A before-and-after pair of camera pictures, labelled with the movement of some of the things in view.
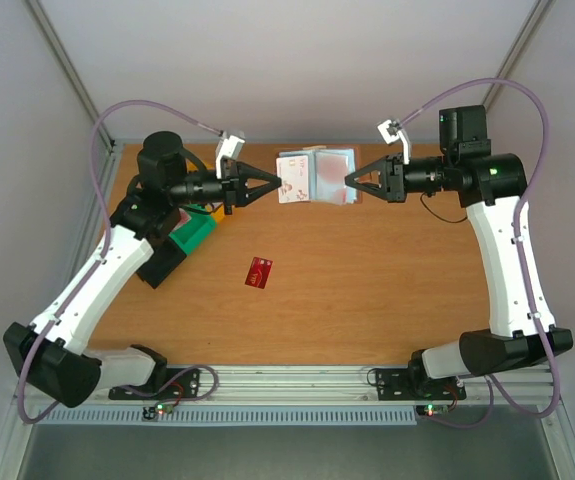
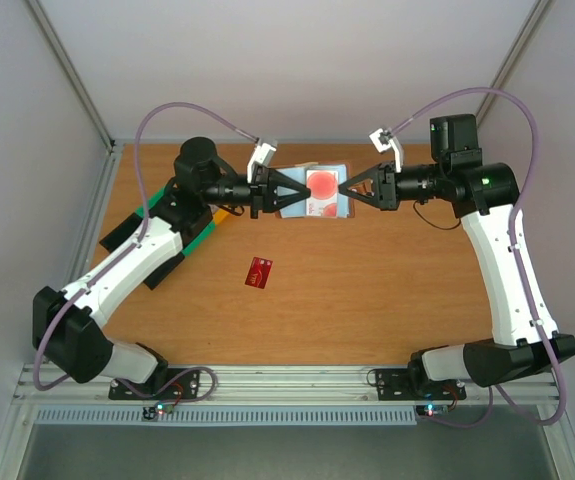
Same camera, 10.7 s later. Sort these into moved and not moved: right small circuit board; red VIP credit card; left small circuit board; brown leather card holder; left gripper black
Moved: left gripper black; brown leather card holder
Not moved: right small circuit board; red VIP credit card; left small circuit board
